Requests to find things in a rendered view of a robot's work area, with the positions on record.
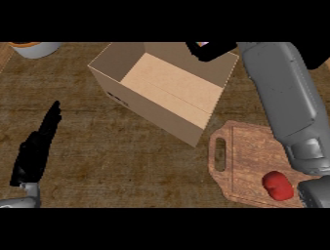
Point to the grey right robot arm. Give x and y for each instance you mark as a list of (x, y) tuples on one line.
[(287, 97)]

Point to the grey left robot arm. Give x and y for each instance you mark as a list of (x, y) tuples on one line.
[(26, 201)]

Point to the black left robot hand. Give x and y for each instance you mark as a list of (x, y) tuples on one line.
[(34, 153)]

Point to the grey cup with orange rim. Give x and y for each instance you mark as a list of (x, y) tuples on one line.
[(37, 50)]

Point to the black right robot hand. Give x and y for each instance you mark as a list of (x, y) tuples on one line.
[(216, 50)]

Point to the brown cardboard box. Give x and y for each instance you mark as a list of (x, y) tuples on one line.
[(151, 110)]

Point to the brown wooden cutting board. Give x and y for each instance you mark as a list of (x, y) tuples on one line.
[(249, 156)]

